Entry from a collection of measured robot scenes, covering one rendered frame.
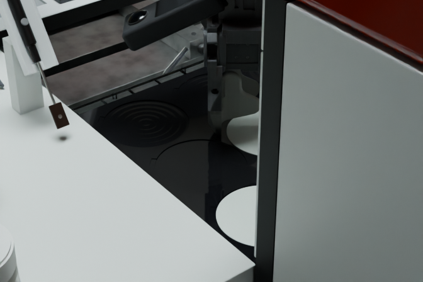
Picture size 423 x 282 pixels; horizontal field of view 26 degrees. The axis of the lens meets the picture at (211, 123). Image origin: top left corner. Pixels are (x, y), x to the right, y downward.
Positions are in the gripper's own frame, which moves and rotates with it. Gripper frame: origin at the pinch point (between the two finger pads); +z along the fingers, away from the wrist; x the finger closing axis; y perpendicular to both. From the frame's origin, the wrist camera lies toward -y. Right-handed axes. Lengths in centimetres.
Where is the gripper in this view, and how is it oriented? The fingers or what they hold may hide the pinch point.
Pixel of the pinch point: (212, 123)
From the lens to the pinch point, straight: 105.4
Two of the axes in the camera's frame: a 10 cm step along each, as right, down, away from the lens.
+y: 10.0, 0.0, 0.0
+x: 0.0, -5.5, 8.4
